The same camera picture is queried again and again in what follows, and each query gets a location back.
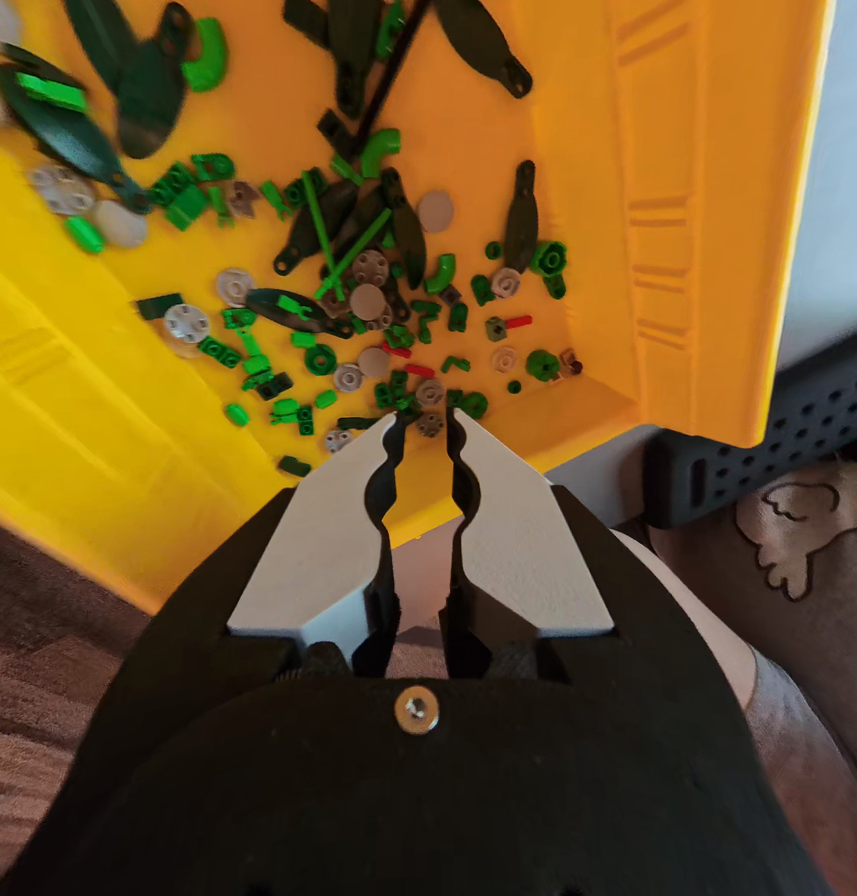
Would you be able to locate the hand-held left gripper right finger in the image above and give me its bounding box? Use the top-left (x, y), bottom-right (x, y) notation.
top-left (440, 408), bottom-right (616, 679)

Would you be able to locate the person's printed shirt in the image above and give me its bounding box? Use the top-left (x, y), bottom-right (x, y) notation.
top-left (649, 451), bottom-right (857, 771)

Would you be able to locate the yellow plastic parts bin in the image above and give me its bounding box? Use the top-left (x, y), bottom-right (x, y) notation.
top-left (0, 0), bottom-right (836, 617)

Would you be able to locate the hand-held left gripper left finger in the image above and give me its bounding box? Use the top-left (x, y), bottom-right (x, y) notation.
top-left (227, 412), bottom-right (407, 679)

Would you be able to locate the pile of toy brick pieces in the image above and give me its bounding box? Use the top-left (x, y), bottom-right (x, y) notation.
top-left (0, 0), bottom-right (583, 480)

